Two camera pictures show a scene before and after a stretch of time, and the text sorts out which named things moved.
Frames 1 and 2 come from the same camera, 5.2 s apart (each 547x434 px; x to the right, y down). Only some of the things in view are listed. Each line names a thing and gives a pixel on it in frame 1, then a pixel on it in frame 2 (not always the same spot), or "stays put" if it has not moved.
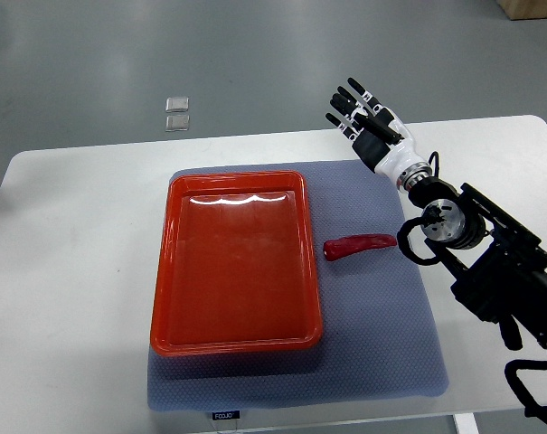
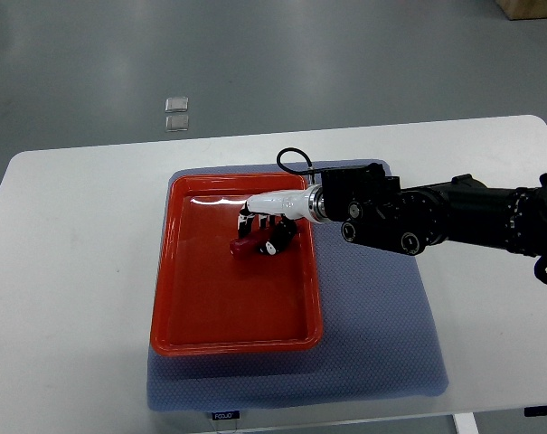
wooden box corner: [532, 9] stays put
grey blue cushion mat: [381, 338] stays put
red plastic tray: [237, 270] stays put
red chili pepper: [336, 248] to [245, 248]
